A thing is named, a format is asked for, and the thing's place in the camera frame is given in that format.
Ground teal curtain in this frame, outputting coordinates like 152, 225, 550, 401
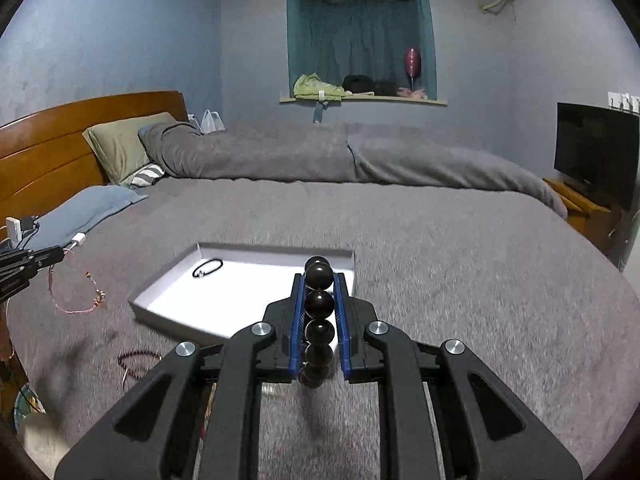
287, 0, 437, 102

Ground wooden headboard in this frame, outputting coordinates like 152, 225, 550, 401
0, 91, 189, 223

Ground blue pillow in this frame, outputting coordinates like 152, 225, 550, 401
34, 185, 149, 252

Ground white wall sockets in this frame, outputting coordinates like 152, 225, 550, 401
607, 90, 640, 114

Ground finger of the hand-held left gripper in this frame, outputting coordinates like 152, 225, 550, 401
0, 246, 66, 276

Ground green cloth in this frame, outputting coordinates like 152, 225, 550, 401
293, 73, 347, 101

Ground olive green pillow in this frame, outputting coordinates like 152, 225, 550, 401
82, 112, 179, 186

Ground grey rolled duvet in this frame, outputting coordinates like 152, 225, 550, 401
137, 120, 569, 219

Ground black flat television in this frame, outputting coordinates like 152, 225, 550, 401
553, 102, 640, 214

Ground pink balloon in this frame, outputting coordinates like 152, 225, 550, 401
403, 47, 422, 92

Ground small dark red bead bracelet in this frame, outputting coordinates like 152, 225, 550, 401
117, 350, 165, 386

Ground striped pillow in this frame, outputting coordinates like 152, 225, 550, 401
127, 162, 166, 189

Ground black braided bracelet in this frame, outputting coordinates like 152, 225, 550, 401
192, 258, 224, 279

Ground wooden window sill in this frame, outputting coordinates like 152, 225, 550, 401
279, 94, 449, 109

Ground black bag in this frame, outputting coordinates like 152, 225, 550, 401
342, 74, 397, 97

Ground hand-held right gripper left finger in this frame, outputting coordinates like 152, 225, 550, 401
54, 272, 307, 480

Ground pink string bracelet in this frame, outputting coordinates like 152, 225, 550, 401
48, 248, 109, 316

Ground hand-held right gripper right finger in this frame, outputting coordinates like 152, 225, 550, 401
334, 272, 584, 480

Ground grey bedspread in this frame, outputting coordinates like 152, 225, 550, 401
6, 175, 640, 480

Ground wooden television stand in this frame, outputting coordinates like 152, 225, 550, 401
542, 177, 624, 257

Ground white shallow tray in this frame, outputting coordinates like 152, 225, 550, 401
127, 241, 357, 347

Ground colourful floor item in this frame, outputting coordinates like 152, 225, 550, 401
12, 381, 47, 432

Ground large dark bead bracelet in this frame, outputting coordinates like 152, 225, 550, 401
297, 256, 336, 391

